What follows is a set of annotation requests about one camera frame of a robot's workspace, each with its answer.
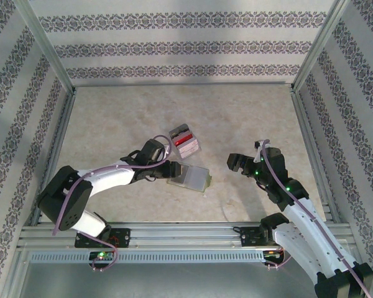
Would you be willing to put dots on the clear plastic box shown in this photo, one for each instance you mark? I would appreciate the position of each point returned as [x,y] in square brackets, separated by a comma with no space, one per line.
[199,180]

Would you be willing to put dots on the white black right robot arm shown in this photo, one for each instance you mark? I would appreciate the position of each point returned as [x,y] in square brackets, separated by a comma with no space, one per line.
[307,236]

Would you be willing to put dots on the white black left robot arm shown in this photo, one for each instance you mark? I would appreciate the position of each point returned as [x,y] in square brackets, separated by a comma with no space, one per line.
[112,177]

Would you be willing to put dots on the clear acrylic card box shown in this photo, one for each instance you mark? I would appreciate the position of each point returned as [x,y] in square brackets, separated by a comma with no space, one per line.
[189,156]

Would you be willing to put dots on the white VIP card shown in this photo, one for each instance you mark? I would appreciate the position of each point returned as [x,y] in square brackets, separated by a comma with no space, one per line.
[189,149]

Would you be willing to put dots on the red plastic card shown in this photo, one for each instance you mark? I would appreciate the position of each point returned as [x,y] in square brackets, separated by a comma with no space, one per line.
[183,140]

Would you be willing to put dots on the dark striped card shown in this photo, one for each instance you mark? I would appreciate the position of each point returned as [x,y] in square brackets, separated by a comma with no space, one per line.
[177,133]

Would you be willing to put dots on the small controller board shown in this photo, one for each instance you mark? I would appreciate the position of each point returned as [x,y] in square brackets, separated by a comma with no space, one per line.
[107,256]
[268,254]

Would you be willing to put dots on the grey sheet metal tray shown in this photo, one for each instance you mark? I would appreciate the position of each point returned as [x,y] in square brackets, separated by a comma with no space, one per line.
[186,282]

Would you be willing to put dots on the aluminium frame side rail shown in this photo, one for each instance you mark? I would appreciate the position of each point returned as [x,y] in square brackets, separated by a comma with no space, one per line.
[309,139]
[59,139]

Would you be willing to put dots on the wide aluminium frame rail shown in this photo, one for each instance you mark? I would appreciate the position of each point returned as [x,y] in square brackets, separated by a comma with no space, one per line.
[189,236]

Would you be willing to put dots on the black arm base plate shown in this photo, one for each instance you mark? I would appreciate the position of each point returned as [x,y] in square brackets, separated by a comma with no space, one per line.
[124,237]
[248,236]

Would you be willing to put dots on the thin aluminium frame rail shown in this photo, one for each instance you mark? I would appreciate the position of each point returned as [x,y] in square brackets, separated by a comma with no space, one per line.
[183,83]

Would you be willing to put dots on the aluminium frame post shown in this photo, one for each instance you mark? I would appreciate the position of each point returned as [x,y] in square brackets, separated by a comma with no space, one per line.
[320,46]
[46,46]

